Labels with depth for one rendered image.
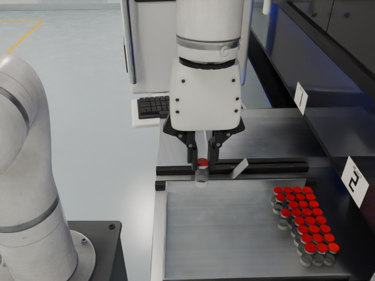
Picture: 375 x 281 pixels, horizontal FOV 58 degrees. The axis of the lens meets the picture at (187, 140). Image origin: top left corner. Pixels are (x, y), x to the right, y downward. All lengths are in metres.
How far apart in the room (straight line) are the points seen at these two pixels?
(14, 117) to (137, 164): 1.89
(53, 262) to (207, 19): 0.49
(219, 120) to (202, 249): 0.33
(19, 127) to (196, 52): 0.24
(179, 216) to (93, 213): 1.31
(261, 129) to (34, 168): 0.71
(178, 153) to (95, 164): 1.48
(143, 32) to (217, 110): 0.91
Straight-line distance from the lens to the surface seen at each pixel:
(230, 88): 0.46
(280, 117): 1.16
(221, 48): 0.43
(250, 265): 0.72
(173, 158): 0.95
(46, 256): 0.66
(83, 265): 0.75
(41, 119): 0.59
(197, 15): 0.42
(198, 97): 0.46
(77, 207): 2.12
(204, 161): 0.54
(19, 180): 0.58
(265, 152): 0.99
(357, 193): 0.73
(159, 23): 1.34
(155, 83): 1.43
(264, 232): 0.78
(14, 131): 0.47
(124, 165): 2.34
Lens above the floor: 1.47
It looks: 35 degrees down
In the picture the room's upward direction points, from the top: straight up
